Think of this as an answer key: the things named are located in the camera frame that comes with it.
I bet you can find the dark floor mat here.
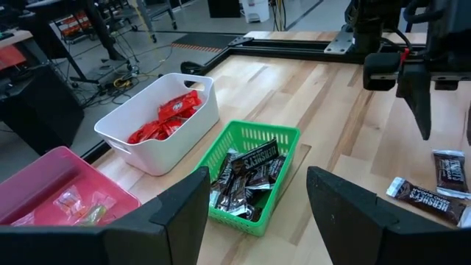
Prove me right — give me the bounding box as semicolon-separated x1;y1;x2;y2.
172;32;240;51

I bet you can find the grey metal arm base plate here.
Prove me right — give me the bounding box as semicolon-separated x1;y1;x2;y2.
323;29;356;55

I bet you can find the black floor box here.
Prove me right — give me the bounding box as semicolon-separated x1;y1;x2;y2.
207;0;242;18

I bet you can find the grey wheeled metal cart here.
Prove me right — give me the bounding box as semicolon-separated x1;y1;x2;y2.
99;0;178;44

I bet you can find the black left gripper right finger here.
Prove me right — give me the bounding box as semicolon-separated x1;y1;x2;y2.
306;167;448;265

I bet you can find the pink translucent plastic bin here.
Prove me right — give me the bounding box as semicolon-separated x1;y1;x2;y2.
0;146;142;227

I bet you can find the white plastic bin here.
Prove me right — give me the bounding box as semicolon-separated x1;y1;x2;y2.
93;72;221;177

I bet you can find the black floor cabinet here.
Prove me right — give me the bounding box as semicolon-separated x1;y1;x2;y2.
0;62;85;156

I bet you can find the orange black striped strip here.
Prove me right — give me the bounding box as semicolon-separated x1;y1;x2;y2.
170;43;224;54

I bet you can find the black silver candy bar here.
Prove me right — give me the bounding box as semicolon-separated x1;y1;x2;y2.
235;204;264;223
209;149;242;207
215;176;251;216
244;164;275;191
385;176;469;226
230;138;280;174
267;154;288;185
431;149;471;200

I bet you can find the pink candy clear wrapper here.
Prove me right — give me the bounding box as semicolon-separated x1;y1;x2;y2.
91;191;118;211
53;185;85;216

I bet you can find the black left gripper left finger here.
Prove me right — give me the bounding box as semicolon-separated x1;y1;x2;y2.
105;166;211;265

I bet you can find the tangled floor cable bundle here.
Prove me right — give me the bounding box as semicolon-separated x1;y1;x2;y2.
65;32;174;107

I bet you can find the white plastic floor container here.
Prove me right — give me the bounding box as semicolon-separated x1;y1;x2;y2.
239;0;271;24

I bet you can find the green plastic basket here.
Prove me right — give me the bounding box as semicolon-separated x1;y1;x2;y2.
194;120;302;238

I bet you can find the green candy clear wrapper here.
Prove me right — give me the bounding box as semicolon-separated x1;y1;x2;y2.
75;205;108;226

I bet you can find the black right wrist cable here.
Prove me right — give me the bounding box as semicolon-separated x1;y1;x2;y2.
393;0;446;52

